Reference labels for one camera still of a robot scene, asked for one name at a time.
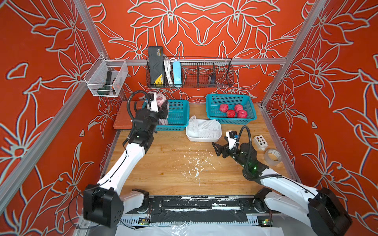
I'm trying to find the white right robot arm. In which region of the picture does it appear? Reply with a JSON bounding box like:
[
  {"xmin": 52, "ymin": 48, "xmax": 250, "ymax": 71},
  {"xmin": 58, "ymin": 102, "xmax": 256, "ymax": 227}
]
[{"xmin": 212, "ymin": 143, "xmax": 352, "ymax": 236}]

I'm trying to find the black rectangular device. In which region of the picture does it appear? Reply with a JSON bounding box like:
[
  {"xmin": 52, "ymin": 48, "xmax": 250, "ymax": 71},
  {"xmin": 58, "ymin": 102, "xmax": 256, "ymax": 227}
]
[{"xmin": 148, "ymin": 46, "xmax": 164, "ymax": 86}]

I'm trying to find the light blue box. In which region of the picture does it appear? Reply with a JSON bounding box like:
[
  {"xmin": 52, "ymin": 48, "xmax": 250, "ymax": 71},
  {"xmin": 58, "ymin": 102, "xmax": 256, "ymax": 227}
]
[{"xmin": 172, "ymin": 61, "xmax": 182, "ymax": 86}]

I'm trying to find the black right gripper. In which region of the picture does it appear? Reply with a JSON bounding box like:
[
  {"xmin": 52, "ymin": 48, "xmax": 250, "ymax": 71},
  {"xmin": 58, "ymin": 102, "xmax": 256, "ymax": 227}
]
[{"xmin": 212, "ymin": 137, "xmax": 249, "ymax": 171}]

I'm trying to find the white plastic tray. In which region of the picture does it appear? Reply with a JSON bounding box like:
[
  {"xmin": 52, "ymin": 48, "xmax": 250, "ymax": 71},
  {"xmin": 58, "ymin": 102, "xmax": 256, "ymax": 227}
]
[{"xmin": 186, "ymin": 117, "xmax": 222, "ymax": 143}]

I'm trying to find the dark tool in clear box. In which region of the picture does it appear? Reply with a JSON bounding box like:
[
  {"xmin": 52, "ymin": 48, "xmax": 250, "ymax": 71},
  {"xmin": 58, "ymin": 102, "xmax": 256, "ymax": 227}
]
[{"xmin": 97, "ymin": 71, "xmax": 112, "ymax": 95}]

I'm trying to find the black wire wall basket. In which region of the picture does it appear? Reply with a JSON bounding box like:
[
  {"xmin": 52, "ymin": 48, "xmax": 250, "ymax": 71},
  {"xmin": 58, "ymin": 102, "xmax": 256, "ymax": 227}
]
[{"xmin": 146, "ymin": 56, "xmax": 235, "ymax": 88}]

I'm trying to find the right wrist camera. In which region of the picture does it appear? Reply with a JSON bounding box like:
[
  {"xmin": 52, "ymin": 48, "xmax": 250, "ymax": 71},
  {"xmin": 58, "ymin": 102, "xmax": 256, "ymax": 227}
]
[{"xmin": 226, "ymin": 130, "xmax": 239, "ymax": 149}]

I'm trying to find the small dark blue object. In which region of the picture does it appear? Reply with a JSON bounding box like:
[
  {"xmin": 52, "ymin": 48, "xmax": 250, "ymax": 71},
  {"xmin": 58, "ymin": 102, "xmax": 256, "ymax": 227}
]
[{"xmin": 208, "ymin": 72, "xmax": 216, "ymax": 85}]

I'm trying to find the red apple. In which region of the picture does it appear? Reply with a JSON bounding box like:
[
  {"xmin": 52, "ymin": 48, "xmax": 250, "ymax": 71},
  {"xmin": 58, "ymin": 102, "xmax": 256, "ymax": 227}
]
[
  {"xmin": 237, "ymin": 110, "xmax": 248, "ymax": 119},
  {"xmin": 234, "ymin": 104, "xmax": 244, "ymax": 113}
]

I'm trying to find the white coiled cable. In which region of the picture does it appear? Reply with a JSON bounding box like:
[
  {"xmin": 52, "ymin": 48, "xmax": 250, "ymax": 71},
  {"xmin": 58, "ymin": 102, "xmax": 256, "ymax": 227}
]
[{"xmin": 162, "ymin": 58, "xmax": 175, "ymax": 86}]

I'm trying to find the orange foam pad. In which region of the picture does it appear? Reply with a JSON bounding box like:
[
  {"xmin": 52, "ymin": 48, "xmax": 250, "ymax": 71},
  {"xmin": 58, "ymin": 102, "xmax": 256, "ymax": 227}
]
[{"xmin": 113, "ymin": 101, "xmax": 143, "ymax": 130}]

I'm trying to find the white button control box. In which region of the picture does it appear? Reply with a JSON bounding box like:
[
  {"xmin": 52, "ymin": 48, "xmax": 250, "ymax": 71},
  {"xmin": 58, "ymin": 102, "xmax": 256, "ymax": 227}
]
[{"xmin": 253, "ymin": 135, "xmax": 269, "ymax": 151}]

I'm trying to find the clear tape roll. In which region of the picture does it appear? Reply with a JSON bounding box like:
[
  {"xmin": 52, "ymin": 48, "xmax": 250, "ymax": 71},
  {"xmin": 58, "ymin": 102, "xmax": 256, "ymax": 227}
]
[{"xmin": 264, "ymin": 148, "xmax": 282, "ymax": 166}]

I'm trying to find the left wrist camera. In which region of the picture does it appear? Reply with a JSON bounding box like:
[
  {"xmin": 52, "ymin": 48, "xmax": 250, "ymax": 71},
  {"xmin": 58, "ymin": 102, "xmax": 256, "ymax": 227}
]
[{"xmin": 147, "ymin": 92, "xmax": 158, "ymax": 113}]

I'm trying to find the teal right plastic basket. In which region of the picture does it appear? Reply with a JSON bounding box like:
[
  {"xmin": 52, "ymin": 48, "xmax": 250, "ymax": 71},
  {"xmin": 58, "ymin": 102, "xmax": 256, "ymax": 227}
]
[{"xmin": 206, "ymin": 94, "xmax": 257, "ymax": 125}]

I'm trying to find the white foam net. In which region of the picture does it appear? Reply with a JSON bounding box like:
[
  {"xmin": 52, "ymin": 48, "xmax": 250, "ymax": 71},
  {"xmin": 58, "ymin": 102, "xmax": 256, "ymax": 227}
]
[
  {"xmin": 198, "ymin": 120, "xmax": 221, "ymax": 139},
  {"xmin": 187, "ymin": 115, "xmax": 198, "ymax": 137}
]

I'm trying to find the teal plastic basket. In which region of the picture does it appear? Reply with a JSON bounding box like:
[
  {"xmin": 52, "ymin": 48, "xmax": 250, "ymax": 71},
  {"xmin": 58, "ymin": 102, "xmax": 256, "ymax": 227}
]
[
  {"xmin": 206, "ymin": 94, "xmax": 257, "ymax": 125},
  {"xmin": 156, "ymin": 99, "xmax": 190, "ymax": 131}
]

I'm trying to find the clear acrylic wall box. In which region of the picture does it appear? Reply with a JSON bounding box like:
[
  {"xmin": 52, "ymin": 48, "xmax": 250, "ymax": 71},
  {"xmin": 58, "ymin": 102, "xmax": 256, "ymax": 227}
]
[{"xmin": 84, "ymin": 55, "xmax": 129, "ymax": 97}]

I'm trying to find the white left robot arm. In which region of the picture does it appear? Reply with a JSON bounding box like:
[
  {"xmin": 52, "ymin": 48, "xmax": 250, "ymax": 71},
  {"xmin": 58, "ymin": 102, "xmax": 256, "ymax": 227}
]
[{"xmin": 83, "ymin": 99, "xmax": 168, "ymax": 228}]

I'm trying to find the teal left plastic basket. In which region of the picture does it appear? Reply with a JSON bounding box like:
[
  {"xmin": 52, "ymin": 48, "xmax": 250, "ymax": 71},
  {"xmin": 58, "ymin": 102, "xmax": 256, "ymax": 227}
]
[{"xmin": 156, "ymin": 99, "xmax": 190, "ymax": 131}]

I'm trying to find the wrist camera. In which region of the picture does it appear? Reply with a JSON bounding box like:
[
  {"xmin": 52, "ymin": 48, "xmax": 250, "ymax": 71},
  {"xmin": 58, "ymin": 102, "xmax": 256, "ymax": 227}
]
[
  {"xmin": 147, "ymin": 92, "xmax": 158, "ymax": 113},
  {"xmin": 226, "ymin": 130, "xmax": 239, "ymax": 149}
]

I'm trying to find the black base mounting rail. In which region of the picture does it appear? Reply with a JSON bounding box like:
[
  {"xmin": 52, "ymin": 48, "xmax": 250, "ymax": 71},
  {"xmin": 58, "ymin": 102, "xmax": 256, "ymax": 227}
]
[{"xmin": 120, "ymin": 195, "xmax": 280, "ymax": 227}]

